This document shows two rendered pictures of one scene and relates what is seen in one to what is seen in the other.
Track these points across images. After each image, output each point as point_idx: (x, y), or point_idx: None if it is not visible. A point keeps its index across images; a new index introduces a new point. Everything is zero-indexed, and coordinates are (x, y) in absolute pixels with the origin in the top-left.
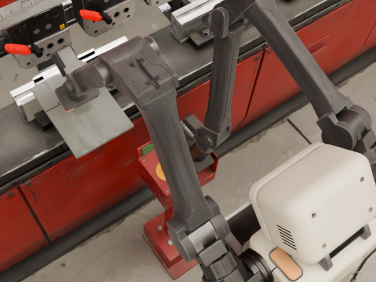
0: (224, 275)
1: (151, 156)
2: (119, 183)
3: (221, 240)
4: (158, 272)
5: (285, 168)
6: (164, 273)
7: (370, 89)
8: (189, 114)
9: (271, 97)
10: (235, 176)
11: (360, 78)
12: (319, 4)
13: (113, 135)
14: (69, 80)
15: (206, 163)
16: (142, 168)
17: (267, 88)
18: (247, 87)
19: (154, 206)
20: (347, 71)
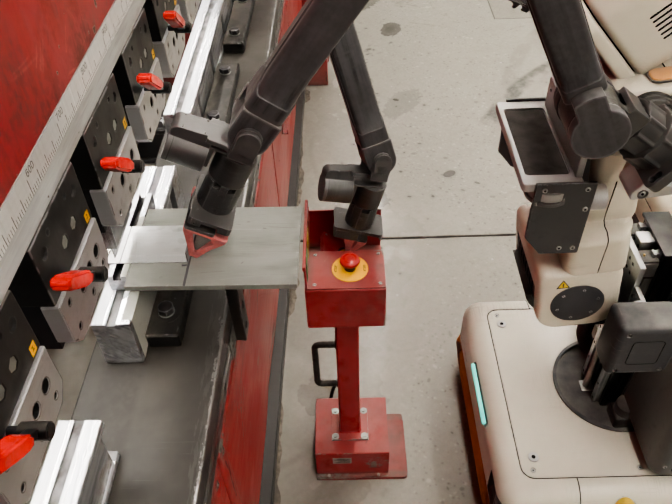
0: (665, 119)
1: (316, 275)
2: (262, 410)
3: (625, 87)
4: (383, 489)
5: None
6: (390, 483)
7: (327, 159)
8: (325, 167)
9: (285, 203)
10: (323, 329)
11: (308, 159)
12: (271, 36)
13: (297, 231)
14: (243, 129)
15: (378, 222)
16: (319, 298)
17: (281, 186)
18: (274, 185)
19: (288, 440)
20: (294, 160)
